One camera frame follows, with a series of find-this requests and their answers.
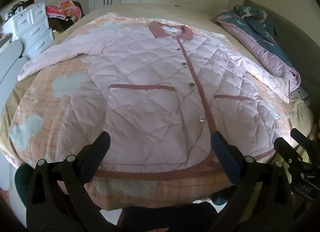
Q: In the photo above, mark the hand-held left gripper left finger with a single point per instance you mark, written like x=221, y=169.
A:
x=98, y=147

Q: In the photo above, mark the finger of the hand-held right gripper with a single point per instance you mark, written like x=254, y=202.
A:
x=301, y=135
x=285, y=148

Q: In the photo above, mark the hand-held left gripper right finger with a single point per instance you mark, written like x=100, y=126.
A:
x=222, y=150

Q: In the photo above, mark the pink quilted jacket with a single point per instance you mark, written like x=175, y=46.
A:
x=150, y=92

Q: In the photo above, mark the dark brown clothes pile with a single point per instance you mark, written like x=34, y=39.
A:
x=58, y=23

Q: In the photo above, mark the peach plaid cloud blanket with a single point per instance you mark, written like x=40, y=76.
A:
x=45, y=102

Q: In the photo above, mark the grey bed headboard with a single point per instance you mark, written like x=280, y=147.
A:
x=295, y=34

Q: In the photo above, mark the dark blue floral quilt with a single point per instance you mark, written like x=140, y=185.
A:
x=265, y=37

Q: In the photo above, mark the grey round chair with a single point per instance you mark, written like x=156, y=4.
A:
x=8, y=64

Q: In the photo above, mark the white drawer chest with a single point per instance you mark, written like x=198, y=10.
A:
x=32, y=29

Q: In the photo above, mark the bed with beige sheet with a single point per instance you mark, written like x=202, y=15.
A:
x=130, y=9

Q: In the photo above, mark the pink printed cloth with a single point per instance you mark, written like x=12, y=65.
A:
x=65, y=9

